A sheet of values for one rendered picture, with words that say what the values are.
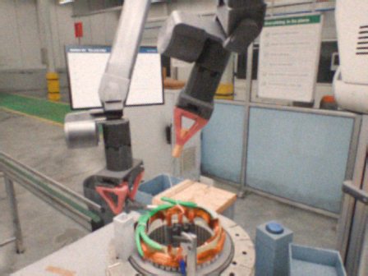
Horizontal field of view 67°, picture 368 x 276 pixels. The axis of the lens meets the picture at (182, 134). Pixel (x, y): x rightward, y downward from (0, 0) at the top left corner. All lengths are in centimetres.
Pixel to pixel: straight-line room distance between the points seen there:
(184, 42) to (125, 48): 21
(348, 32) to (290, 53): 200
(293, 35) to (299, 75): 35
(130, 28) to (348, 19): 50
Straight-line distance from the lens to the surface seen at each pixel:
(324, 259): 78
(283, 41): 281
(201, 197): 92
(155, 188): 109
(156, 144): 307
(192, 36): 47
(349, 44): 78
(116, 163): 60
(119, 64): 61
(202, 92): 50
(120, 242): 61
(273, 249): 84
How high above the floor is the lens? 149
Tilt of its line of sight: 15 degrees down
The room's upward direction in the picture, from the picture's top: straight up
